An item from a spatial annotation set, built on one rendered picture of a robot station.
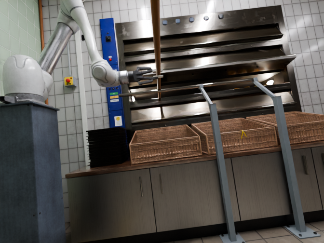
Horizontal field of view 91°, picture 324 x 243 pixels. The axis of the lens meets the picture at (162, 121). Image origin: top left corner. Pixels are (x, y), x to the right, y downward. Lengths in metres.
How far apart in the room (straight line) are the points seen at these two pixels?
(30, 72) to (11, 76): 0.08
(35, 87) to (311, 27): 2.73
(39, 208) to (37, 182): 0.11
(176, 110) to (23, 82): 1.29
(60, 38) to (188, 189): 1.37
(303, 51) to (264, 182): 1.65
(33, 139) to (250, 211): 1.40
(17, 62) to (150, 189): 1.06
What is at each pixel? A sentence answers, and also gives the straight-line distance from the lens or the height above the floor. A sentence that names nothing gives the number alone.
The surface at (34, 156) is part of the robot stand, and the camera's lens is 0.93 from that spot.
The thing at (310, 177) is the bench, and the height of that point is 0.34.
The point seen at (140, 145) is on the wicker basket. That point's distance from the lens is 1.25.
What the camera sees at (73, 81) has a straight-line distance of 1.99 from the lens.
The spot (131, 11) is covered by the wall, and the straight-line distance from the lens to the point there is 2.26.
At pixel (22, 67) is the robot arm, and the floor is 1.18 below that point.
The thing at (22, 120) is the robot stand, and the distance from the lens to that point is 0.96.
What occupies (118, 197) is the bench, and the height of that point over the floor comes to 0.37.
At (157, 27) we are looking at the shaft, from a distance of 0.70.
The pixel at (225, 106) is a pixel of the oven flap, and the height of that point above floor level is 1.00.
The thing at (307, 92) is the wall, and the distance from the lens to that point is 2.43.
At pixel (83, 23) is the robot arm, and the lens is 1.31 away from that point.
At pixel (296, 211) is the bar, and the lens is 1.56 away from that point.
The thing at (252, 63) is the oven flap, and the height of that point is 1.40.
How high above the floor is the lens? 0.78
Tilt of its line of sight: 5 degrees up
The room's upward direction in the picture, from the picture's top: 7 degrees counter-clockwise
